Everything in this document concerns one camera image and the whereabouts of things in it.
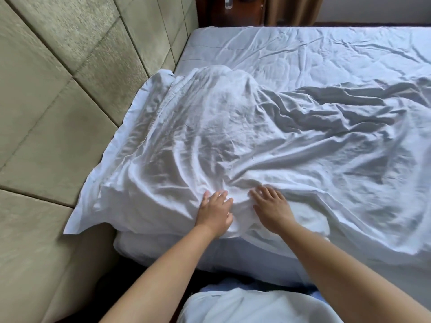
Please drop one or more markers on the person's right hand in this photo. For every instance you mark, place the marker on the person's right hand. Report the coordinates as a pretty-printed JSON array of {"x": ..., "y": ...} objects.
[{"x": 272, "y": 210}]

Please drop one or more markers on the person's left hand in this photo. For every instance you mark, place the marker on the person's left hand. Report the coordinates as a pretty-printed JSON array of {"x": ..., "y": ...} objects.
[{"x": 215, "y": 215}]

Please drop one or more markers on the white duvet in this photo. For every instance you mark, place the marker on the white duvet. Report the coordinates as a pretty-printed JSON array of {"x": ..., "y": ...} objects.
[{"x": 269, "y": 131}]

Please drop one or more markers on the white bed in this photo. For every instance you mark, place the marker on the white bed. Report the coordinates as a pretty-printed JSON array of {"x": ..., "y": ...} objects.
[{"x": 303, "y": 40}]

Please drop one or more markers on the person's left forearm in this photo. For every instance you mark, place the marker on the person's left forearm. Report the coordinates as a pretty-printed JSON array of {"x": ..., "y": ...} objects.
[{"x": 158, "y": 282}]

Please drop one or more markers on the person's right forearm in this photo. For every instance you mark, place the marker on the person's right forearm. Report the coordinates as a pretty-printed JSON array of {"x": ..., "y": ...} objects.
[{"x": 353, "y": 275}]

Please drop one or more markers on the person's blue jeans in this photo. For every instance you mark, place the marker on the person's blue jeans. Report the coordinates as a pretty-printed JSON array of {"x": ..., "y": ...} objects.
[{"x": 215, "y": 286}]

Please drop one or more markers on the person's white shirt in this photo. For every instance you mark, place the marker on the person's white shirt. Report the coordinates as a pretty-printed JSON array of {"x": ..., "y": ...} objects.
[{"x": 252, "y": 309}]

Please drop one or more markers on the beige padded headboard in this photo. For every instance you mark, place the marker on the beige padded headboard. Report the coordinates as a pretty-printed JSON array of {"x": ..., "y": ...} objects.
[{"x": 50, "y": 131}]

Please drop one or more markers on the wooden nightstand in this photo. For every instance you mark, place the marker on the wooden nightstand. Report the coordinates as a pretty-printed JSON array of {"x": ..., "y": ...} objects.
[{"x": 242, "y": 13}]

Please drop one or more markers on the beige curtain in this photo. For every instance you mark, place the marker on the beige curtain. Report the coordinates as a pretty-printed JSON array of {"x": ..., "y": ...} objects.
[{"x": 293, "y": 10}]

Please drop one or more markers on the clear water bottle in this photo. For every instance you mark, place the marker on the clear water bottle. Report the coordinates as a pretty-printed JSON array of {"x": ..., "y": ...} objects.
[{"x": 228, "y": 1}]

